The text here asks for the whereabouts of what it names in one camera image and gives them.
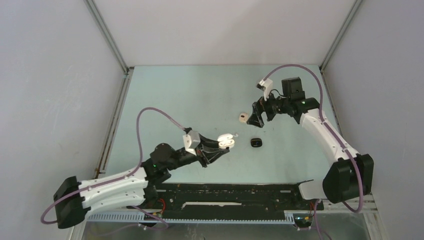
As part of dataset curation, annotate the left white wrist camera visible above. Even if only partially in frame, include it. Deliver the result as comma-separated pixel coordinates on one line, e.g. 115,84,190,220
183,130,201,156

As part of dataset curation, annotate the white earbud charging case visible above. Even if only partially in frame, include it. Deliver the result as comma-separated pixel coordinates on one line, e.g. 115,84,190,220
217,133,235,149

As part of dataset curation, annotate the black earbud charging case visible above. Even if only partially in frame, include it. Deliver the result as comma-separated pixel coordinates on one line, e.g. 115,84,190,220
250,137,263,148

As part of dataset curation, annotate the beige earbud charging case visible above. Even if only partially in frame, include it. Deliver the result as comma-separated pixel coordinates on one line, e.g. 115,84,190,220
238,112,249,124

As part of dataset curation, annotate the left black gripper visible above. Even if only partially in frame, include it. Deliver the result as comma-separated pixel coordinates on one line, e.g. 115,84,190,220
166,133,229,171

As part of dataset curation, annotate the white slotted cable duct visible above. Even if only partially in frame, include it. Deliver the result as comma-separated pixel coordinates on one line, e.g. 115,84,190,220
86,211,296,225

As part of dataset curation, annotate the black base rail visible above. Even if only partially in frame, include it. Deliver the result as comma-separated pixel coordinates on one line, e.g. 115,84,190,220
139,183,315,223

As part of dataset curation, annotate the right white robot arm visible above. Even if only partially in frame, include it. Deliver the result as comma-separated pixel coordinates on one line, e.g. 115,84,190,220
246,77,374,209

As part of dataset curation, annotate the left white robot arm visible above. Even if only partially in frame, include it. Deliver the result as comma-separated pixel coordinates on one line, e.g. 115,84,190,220
53,130,235,229

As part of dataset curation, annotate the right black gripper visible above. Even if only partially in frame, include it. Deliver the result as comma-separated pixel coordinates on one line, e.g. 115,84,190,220
246,87,290,128

